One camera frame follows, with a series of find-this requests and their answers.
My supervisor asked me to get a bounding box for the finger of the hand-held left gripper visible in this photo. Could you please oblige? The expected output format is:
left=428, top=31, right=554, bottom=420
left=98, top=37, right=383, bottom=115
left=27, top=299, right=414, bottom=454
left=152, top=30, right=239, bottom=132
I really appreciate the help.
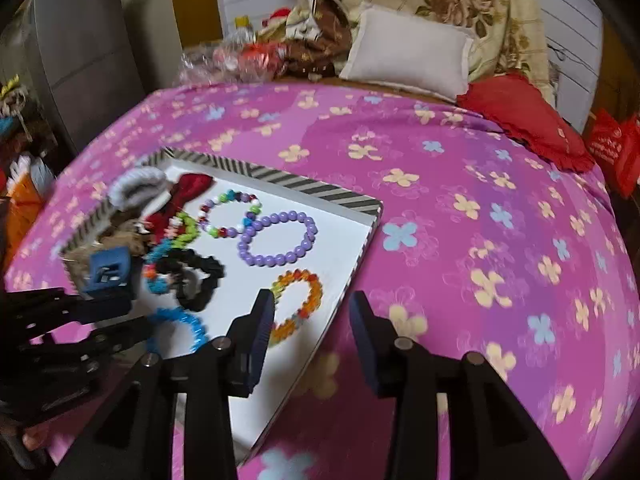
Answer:
left=0, top=287, right=133, bottom=332
left=20, top=317, right=152, bottom=367

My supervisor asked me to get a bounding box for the orange and red bead bracelet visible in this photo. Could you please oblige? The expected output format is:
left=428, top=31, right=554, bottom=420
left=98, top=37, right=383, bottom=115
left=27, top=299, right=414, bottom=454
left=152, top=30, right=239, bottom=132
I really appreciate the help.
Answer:
left=269, top=268, right=324, bottom=349

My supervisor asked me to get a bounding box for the person's left hand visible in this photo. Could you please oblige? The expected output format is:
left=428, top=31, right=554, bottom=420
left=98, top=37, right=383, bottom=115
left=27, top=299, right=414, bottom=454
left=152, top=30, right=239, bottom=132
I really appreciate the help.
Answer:
left=21, top=431, right=50, bottom=455

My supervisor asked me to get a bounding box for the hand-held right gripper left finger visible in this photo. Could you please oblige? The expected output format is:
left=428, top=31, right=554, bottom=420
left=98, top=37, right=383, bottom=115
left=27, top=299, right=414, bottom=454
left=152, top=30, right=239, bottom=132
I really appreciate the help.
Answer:
left=50, top=289, right=277, bottom=480

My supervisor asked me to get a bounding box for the red santa plush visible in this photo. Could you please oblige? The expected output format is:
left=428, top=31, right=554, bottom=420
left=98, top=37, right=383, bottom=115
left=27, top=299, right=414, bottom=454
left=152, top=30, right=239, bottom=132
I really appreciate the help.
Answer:
left=262, top=7, right=294, bottom=32

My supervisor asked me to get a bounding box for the red printed shopping bag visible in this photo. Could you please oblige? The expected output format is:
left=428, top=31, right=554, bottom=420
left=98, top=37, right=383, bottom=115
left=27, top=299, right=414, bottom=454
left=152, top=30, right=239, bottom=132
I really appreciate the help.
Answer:
left=584, top=107, right=640, bottom=199

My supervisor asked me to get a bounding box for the red satin bow hair clip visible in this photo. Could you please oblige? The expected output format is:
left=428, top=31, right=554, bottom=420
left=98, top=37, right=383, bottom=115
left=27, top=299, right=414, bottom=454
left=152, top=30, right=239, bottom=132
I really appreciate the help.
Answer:
left=144, top=172, right=212, bottom=232

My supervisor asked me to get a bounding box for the clear plastic bag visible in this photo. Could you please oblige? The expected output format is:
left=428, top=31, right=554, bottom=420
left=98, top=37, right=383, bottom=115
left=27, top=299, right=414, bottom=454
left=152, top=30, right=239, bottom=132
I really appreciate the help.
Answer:
left=177, top=34, right=282, bottom=87

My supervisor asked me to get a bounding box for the white pillow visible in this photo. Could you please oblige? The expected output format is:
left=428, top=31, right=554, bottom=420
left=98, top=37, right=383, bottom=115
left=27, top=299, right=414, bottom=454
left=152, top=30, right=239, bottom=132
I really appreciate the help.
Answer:
left=339, top=2, right=479, bottom=102

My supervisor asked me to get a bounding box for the white fuzzy scrunchie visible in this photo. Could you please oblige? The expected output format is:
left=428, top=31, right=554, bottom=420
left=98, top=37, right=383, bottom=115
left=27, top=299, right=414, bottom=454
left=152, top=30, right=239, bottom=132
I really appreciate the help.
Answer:
left=107, top=166, right=169, bottom=209

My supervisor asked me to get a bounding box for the grey cabinet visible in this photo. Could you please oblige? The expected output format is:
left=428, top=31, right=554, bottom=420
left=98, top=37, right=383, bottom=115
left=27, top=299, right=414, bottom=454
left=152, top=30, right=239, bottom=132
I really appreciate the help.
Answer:
left=30, top=0, right=152, bottom=127

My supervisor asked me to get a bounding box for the brown floral blanket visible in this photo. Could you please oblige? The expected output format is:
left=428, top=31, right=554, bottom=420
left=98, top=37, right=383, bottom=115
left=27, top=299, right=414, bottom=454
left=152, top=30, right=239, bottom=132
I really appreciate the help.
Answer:
left=286, top=0, right=357, bottom=77

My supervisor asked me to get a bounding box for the orange plastic basket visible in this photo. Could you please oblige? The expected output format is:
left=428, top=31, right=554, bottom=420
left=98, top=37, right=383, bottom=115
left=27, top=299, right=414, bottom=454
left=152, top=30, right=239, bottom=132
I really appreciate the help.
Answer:
left=9, top=180, right=47, bottom=213

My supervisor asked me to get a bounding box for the white frilly cloth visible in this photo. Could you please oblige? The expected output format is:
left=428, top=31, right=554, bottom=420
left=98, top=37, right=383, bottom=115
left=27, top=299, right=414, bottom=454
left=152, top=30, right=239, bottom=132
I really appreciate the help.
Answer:
left=9, top=154, right=53, bottom=186

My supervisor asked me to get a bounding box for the mixed colour bead bracelet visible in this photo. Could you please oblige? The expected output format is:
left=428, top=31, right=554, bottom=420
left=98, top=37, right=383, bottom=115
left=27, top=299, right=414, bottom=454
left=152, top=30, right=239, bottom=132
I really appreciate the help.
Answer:
left=199, top=189, right=264, bottom=239

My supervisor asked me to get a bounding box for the blue hair claw clip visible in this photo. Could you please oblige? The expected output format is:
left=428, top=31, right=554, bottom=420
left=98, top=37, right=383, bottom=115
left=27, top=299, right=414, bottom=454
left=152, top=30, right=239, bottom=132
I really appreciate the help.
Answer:
left=89, top=247, right=133, bottom=297

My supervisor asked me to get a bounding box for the black scrunchie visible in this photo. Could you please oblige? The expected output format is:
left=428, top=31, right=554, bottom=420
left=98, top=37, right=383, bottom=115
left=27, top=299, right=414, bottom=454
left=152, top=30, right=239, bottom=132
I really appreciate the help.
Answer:
left=155, top=249, right=227, bottom=312

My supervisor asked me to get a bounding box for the neon spiky bracelet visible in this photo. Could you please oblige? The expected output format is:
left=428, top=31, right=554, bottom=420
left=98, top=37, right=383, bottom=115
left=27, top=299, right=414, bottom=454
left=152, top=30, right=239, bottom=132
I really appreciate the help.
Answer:
left=142, top=212, right=200, bottom=295

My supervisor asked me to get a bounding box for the blue bead bracelet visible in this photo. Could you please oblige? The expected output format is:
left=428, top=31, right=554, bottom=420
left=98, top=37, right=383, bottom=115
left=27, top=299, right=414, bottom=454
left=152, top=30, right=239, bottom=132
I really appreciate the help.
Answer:
left=146, top=306, right=209, bottom=357

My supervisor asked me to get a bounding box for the tan scrunchie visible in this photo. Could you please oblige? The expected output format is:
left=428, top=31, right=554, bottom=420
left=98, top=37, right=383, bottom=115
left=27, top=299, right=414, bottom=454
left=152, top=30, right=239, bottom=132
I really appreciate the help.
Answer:
left=106, top=217, right=152, bottom=252

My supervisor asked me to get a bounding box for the striped cardboard box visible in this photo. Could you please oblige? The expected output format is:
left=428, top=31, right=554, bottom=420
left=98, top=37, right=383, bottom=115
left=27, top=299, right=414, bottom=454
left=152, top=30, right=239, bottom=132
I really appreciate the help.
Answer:
left=59, top=147, right=385, bottom=467

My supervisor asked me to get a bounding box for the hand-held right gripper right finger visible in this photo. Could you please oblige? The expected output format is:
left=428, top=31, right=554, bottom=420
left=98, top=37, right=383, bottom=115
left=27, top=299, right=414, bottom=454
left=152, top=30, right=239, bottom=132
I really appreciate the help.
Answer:
left=348, top=291, right=571, bottom=480

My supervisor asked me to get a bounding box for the purple bead bracelet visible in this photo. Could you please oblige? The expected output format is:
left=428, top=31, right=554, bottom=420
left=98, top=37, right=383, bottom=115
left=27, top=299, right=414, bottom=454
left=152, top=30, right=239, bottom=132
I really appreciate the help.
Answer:
left=237, top=211, right=320, bottom=267

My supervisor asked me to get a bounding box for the red cushion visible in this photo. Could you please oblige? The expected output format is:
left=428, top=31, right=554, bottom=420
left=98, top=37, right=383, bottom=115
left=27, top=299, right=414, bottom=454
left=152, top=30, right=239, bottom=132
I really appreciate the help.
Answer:
left=456, top=74, right=597, bottom=172

